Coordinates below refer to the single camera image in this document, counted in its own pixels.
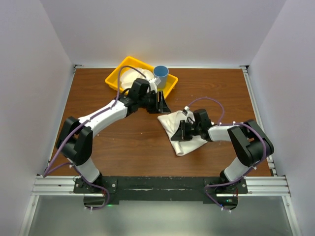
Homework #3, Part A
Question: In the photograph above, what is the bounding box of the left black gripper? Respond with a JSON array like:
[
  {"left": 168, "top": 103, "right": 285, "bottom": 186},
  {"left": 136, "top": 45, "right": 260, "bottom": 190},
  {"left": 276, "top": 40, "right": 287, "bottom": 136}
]
[{"left": 138, "top": 90, "right": 170, "bottom": 115}]

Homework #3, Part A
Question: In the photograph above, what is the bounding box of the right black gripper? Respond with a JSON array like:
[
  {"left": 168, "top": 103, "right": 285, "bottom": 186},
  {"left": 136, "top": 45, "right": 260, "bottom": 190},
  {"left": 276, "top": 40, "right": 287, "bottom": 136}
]
[{"left": 171, "top": 120, "right": 201, "bottom": 142}]

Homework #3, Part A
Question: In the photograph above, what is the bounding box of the white cloth napkin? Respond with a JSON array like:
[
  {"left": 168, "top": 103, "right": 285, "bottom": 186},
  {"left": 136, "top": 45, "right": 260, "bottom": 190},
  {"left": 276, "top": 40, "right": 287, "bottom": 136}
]
[{"left": 157, "top": 111, "right": 207, "bottom": 156}]

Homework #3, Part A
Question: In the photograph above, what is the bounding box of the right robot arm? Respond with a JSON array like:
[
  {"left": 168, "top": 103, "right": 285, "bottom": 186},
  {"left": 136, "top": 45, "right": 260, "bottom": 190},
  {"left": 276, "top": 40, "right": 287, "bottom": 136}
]
[{"left": 170, "top": 108, "right": 274, "bottom": 193}]

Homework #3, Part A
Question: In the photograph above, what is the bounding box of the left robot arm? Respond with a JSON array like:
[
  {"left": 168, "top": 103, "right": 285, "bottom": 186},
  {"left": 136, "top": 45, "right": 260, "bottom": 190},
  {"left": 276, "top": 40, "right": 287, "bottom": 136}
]
[{"left": 56, "top": 78, "right": 170, "bottom": 193}]

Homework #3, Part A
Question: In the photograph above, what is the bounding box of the blue plastic cup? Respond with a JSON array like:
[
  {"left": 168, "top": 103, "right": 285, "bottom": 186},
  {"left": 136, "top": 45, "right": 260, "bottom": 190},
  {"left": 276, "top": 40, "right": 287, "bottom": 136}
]
[{"left": 153, "top": 65, "right": 169, "bottom": 89}]

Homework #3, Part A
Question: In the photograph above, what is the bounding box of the white divided plate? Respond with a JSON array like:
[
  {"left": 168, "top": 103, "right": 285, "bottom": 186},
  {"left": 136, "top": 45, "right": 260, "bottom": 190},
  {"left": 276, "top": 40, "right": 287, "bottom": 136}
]
[{"left": 120, "top": 67, "right": 154, "bottom": 89}]

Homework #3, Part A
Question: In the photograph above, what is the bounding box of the yellow plastic tray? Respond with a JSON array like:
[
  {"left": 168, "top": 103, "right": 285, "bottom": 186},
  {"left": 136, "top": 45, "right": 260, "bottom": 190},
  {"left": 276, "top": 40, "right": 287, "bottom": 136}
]
[{"left": 105, "top": 56, "right": 179, "bottom": 99}]

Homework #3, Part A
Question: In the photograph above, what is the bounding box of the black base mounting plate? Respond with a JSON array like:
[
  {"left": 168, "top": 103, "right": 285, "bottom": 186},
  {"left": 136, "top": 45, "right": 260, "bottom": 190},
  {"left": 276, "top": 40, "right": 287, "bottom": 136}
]
[{"left": 73, "top": 177, "right": 248, "bottom": 209}]

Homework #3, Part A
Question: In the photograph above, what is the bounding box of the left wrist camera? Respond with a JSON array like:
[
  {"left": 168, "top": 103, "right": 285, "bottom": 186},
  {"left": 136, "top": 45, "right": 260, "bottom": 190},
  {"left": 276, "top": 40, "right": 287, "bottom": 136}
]
[{"left": 147, "top": 77, "right": 161, "bottom": 92}]

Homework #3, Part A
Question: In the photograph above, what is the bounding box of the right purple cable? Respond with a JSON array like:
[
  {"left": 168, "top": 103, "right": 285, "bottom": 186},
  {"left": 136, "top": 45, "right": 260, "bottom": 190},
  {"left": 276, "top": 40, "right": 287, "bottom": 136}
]
[{"left": 183, "top": 97, "right": 268, "bottom": 212}]

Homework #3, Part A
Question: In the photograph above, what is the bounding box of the purple cable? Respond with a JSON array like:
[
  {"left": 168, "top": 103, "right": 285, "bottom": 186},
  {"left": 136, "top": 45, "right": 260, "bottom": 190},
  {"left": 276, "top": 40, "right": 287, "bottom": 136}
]
[
  {"left": 183, "top": 97, "right": 268, "bottom": 212},
  {"left": 43, "top": 65, "right": 155, "bottom": 211}
]

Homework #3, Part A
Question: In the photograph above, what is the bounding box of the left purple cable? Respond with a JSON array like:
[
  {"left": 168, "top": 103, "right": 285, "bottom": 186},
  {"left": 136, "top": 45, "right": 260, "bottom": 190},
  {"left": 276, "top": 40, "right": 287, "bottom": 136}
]
[{"left": 43, "top": 65, "right": 155, "bottom": 211}]

